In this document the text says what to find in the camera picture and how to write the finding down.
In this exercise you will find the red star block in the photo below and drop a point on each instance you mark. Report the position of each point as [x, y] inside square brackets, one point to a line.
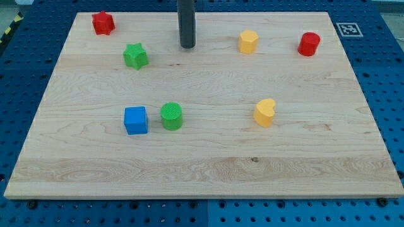
[103, 23]

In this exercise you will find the white fiducial marker tag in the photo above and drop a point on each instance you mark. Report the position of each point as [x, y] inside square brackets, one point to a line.
[349, 29]

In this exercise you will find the green cylinder block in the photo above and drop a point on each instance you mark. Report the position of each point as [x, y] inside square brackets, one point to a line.
[171, 114]

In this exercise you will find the red cylinder block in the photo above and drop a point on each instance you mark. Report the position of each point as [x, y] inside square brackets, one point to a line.
[308, 44]

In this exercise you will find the green star block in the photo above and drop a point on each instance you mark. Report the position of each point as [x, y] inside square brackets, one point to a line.
[135, 56]

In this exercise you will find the light wooden board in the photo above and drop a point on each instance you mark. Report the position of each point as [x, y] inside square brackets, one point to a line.
[323, 141]

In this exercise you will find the yellow heart block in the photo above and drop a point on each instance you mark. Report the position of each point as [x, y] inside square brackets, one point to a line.
[264, 112]

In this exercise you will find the black bolt front right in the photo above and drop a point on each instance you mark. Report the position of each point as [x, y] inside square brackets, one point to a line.
[382, 202]

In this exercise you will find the black bolt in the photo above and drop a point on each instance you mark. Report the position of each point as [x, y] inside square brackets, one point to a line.
[382, 202]
[32, 204]

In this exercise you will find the yellow hexagon block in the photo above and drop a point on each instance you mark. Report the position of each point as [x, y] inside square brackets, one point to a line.
[248, 41]

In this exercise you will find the black bolt front left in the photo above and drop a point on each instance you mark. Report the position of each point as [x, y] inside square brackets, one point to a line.
[32, 204]

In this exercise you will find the blue cube block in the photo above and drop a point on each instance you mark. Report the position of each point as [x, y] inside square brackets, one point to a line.
[136, 120]

